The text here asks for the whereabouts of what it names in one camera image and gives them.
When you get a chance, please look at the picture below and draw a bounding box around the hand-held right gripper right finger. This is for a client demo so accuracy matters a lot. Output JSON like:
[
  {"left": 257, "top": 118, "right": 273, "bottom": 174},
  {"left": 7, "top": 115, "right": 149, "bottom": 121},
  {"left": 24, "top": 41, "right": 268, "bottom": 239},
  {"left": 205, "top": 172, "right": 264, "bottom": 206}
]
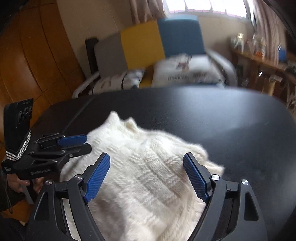
[{"left": 183, "top": 152, "right": 269, "bottom": 241}]

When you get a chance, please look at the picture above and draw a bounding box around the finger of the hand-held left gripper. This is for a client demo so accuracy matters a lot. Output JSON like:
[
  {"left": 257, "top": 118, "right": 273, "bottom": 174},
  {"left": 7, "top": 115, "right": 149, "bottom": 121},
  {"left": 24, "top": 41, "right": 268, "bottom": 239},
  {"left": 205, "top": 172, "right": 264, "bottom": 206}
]
[
  {"left": 30, "top": 143, "right": 93, "bottom": 163},
  {"left": 34, "top": 132, "right": 88, "bottom": 150}
]

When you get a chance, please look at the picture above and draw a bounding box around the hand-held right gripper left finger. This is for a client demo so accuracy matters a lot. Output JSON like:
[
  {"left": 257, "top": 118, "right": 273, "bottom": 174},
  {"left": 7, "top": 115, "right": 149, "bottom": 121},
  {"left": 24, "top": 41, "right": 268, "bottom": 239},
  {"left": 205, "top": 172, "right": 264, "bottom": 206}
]
[{"left": 26, "top": 152, "right": 111, "bottom": 241}]

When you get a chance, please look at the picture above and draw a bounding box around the cream knit sweater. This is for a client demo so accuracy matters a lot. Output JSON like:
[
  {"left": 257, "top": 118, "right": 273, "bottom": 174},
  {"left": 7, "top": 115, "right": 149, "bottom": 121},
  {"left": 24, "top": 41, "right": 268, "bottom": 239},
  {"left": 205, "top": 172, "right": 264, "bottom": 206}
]
[{"left": 59, "top": 111, "right": 225, "bottom": 241}]

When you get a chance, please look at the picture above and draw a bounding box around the person's left hand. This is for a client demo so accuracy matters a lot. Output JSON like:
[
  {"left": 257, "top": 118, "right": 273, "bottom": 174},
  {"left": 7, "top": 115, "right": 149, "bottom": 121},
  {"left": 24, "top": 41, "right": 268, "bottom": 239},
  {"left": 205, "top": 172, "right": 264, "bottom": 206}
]
[{"left": 6, "top": 174, "right": 45, "bottom": 195}]

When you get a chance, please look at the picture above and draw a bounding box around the triangle pattern pillow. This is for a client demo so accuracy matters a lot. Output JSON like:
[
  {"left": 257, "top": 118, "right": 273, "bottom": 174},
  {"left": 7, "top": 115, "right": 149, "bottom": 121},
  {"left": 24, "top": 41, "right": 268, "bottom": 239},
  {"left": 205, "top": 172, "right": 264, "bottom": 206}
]
[{"left": 92, "top": 69, "right": 147, "bottom": 95}]

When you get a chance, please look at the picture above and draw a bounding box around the grey deer print pillow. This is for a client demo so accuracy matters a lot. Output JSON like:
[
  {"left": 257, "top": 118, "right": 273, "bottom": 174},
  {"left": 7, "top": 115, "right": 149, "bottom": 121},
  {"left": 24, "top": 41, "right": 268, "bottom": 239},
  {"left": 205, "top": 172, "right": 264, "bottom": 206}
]
[{"left": 152, "top": 53, "right": 226, "bottom": 88}]

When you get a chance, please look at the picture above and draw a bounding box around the blue yellow grey sofa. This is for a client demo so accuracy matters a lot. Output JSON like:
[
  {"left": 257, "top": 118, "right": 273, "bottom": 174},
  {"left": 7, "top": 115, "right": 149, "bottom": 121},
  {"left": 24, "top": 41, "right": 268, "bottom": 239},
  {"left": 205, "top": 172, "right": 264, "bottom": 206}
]
[{"left": 72, "top": 17, "right": 238, "bottom": 99}]

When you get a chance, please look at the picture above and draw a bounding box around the wooden side table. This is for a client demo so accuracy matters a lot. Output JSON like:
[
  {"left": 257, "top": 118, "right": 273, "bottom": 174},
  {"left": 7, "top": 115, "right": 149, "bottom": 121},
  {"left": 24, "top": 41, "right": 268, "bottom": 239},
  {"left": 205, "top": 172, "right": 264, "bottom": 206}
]
[{"left": 230, "top": 46, "right": 296, "bottom": 100}]

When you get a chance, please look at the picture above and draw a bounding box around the row of jars and bottles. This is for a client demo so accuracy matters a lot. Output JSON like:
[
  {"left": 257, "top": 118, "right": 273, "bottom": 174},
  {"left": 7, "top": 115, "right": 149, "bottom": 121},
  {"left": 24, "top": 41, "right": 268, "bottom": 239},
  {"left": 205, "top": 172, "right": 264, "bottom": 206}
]
[{"left": 231, "top": 33, "right": 267, "bottom": 57}]

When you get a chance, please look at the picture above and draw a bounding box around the pink patterned curtain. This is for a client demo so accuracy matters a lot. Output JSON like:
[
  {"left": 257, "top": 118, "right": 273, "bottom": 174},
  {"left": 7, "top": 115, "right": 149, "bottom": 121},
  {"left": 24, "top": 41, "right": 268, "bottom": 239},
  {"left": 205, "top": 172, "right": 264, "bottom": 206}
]
[
  {"left": 129, "top": 0, "right": 165, "bottom": 25},
  {"left": 251, "top": 0, "right": 290, "bottom": 62}
]

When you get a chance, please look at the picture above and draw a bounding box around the white framed window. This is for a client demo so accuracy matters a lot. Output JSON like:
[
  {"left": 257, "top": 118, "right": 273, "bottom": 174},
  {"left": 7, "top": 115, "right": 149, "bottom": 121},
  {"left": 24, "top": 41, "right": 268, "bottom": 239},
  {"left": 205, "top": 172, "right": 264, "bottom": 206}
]
[{"left": 162, "top": 0, "right": 253, "bottom": 22}]

